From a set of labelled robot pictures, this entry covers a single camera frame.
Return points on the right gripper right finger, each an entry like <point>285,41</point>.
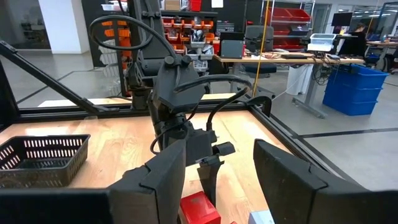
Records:
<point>295,193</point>

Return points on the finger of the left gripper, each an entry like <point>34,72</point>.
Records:
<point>210,180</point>

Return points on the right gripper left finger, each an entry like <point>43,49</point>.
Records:
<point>155,193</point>

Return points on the red small box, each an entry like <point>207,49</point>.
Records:
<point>199,208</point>

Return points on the light blue small box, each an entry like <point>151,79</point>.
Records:
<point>260,217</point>

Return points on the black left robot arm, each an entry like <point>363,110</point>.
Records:
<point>174,84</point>

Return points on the grey office chair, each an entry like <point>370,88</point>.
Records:
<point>258,37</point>

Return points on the blue plastic storage bin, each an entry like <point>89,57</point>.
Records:
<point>357,76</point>
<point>351,93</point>
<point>348,107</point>

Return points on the black box with grey front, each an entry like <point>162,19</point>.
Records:
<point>231,48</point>

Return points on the rack of orange bins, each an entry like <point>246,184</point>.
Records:
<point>178,39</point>

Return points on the large black plastic basket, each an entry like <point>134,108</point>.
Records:
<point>46,174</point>

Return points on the white waste bin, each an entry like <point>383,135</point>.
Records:
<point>298,81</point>

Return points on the wooden top desk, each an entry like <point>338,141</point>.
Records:
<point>273,60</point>

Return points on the white plastic container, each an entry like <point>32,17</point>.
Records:
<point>321,45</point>

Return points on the shelf with red bins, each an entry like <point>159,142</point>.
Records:
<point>289,14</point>

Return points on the person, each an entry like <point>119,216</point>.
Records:
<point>353,43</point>

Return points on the black computer monitor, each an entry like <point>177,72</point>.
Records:
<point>342,19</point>

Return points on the black metal table frame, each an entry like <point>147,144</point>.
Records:
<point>62,113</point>

